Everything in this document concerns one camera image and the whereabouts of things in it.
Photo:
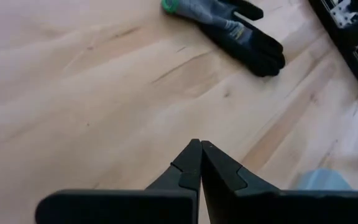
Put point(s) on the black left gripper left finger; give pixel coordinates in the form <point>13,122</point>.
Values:
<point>166,205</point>

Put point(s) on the black metal rig frame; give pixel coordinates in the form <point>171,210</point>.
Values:
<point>350,53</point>

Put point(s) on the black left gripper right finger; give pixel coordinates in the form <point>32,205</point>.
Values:
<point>259,205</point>

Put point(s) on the grey plastic tool case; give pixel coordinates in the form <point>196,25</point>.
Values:
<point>323,180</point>

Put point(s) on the silver arm base mount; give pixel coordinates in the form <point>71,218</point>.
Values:
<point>342,15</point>

